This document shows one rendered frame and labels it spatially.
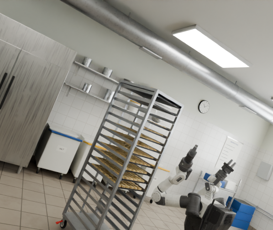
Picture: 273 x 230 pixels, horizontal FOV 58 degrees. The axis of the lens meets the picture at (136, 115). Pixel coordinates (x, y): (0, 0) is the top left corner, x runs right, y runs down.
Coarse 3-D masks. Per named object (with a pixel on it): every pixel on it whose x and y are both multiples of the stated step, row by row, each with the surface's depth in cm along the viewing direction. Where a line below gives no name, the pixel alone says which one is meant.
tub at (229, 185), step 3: (225, 180) 573; (228, 180) 576; (225, 183) 570; (228, 183) 569; (231, 183) 575; (234, 183) 581; (225, 186) 568; (228, 186) 571; (231, 186) 578; (234, 186) 584; (228, 189) 576; (231, 189) 580
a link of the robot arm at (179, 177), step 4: (180, 172) 182; (172, 176) 192; (176, 176) 182; (180, 176) 181; (184, 176) 181; (168, 180) 188; (172, 180) 184; (176, 180) 183; (180, 180) 183; (176, 184) 185
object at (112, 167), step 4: (100, 160) 276; (104, 160) 284; (108, 164) 274; (112, 164) 281; (112, 168) 262; (116, 168) 271; (116, 172) 253; (124, 172) 270; (128, 172) 275; (124, 176) 254; (128, 176) 258; (132, 176) 266; (136, 176) 275; (136, 180) 259; (140, 180) 263
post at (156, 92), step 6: (156, 90) 239; (156, 96) 240; (150, 102) 240; (150, 108) 239; (144, 120) 238; (138, 132) 239; (138, 138) 240; (132, 144) 239; (132, 150) 239; (126, 162) 238; (120, 174) 238; (120, 180) 239; (114, 186) 239; (114, 192) 238; (108, 204) 237; (102, 216) 237; (102, 222) 238; (96, 228) 238
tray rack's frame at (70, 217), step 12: (120, 84) 284; (132, 84) 267; (168, 96) 251; (108, 108) 284; (120, 120) 301; (84, 168) 283; (72, 192) 282; (84, 204) 300; (72, 216) 282; (84, 216) 294; (72, 228) 263; (84, 228) 268; (108, 228) 290
